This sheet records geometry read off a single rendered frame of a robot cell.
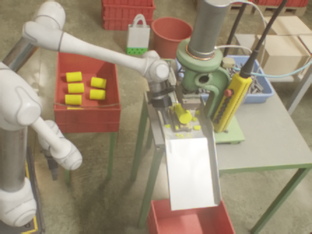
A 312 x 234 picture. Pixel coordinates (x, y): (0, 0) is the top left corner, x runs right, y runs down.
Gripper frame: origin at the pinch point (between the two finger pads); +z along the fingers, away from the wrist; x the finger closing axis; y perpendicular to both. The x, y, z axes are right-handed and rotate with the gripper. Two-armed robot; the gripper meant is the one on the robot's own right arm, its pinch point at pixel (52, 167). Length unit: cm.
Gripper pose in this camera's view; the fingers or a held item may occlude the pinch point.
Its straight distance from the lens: 209.9
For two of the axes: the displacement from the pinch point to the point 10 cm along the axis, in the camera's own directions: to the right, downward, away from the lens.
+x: 3.7, 7.2, -5.9
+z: -1.6, 6.8, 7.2
